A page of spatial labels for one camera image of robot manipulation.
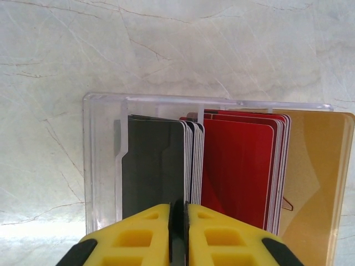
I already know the clear plastic card box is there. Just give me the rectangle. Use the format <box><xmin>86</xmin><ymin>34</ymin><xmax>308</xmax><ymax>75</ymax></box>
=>
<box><xmin>82</xmin><ymin>92</ymin><xmax>333</xmax><ymax>236</ymax></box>

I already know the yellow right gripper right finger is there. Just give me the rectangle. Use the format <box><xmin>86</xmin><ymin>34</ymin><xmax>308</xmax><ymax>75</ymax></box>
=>
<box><xmin>183</xmin><ymin>202</ymin><xmax>306</xmax><ymax>266</ymax></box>

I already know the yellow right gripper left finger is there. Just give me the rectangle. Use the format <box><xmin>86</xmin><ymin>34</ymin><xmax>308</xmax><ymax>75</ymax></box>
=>
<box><xmin>63</xmin><ymin>203</ymin><xmax>174</xmax><ymax>266</ymax></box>

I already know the gold credit card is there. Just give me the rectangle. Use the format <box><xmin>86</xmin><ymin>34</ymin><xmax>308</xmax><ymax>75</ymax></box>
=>
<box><xmin>273</xmin><ymin>110</ymin><xmax>355</xmax><ymax>266</ymax></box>

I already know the red credit card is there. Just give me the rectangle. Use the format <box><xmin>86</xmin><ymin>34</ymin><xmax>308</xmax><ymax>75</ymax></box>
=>
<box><xmin>204</xmin><ymin>109</ymin><xmax>288</xmax><ymax>232</ymax></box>
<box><xmin>201</xmin><ymin>117</ymin><xmax>276</xmax><ymax>231</ymax></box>

